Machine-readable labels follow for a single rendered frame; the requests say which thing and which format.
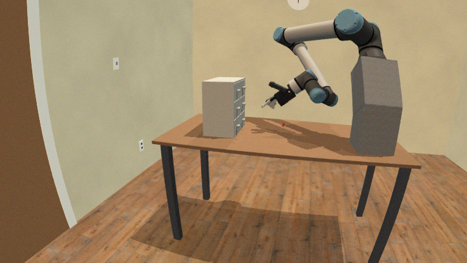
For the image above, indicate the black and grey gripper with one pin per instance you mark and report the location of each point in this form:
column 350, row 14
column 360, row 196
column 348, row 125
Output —
column 281, row 97

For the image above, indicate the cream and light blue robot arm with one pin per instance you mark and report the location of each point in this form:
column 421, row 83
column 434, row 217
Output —
column 348, row 25

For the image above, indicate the white chest of drawers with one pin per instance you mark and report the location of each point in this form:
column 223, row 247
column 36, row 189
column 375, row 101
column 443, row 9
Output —
column 218, row 106

